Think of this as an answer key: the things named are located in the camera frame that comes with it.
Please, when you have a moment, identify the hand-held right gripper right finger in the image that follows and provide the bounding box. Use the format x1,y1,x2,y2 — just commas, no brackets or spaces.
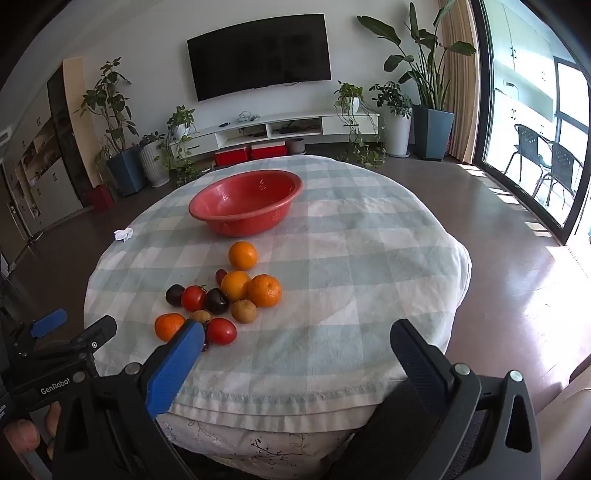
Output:
330,318,543,480

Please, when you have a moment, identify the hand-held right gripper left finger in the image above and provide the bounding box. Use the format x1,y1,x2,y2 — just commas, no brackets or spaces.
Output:
48,318,206,480

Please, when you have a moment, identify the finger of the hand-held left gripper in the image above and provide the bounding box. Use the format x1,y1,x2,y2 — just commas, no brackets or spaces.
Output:
30,315,117,370
7,308,68,365

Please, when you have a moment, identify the orange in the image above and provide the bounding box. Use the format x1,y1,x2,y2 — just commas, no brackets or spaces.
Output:
221,270,252,302
247,274,283,308
154,313,186,343
228,241,258,271

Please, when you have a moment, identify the red plastic basin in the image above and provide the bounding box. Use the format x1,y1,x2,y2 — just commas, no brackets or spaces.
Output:
188,169,304,237

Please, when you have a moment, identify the person's left hand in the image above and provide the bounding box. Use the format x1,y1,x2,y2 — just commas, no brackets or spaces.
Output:
4,402,61,460

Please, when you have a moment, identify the white floral cloth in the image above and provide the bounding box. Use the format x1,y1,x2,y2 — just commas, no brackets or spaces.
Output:
157,406,370,478

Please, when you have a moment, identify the checked tablecloth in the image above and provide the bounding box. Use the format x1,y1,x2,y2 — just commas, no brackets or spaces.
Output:
84,155,472,432

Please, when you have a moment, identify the red canister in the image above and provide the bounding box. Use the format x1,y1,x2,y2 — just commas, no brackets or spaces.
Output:
89,185,115,212

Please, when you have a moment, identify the beige sofa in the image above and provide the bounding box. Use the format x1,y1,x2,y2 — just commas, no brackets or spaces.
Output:
536,355,591,480

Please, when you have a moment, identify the blue square plant pot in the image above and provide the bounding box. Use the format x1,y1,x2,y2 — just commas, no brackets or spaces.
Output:
105,147,147,197

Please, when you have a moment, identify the white ribbed plant pot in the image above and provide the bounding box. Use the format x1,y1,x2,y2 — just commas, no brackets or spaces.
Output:
139,142,171,188

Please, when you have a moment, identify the tall leafy tree plant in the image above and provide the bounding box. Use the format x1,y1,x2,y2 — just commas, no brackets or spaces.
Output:
74,56,139,153

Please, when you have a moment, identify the trailing pothos plant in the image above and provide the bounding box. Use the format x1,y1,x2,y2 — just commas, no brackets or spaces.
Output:
333,80,386,168
157,105,204,185

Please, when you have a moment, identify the tall white plant pot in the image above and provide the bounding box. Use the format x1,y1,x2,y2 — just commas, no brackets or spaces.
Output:
384,113,411,158

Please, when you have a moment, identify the dark blue tapered pot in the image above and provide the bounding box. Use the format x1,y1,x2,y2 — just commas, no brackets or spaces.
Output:
412,105,455,161

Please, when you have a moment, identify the black balcony chair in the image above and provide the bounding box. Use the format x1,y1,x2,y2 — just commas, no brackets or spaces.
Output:
503,123,552,185
533,142,585,208

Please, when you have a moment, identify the white television cabinet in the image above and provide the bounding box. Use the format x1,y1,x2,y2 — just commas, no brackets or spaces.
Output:
170,110,380,158

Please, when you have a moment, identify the bushy schefflera plant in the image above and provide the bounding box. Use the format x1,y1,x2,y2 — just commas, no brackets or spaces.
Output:
368,81,413,118

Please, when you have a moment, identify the beige curtain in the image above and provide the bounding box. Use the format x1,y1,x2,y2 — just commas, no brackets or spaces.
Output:
436,0,483,164

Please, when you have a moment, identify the large broad-leaf plant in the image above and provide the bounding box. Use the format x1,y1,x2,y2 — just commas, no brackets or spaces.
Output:
356,0,477,112

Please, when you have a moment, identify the white balcony cabinet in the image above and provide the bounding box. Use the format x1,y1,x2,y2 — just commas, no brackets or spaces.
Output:
485,0,555,139

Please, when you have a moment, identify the wall cabinet with shelves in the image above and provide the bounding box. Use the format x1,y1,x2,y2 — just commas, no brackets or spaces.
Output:
0,58,93,232

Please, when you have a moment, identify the black sliding door frame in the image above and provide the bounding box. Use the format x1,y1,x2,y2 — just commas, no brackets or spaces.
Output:
470,0,591,246

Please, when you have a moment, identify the black wall television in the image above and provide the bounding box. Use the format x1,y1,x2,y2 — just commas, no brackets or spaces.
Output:
187,14,332,103

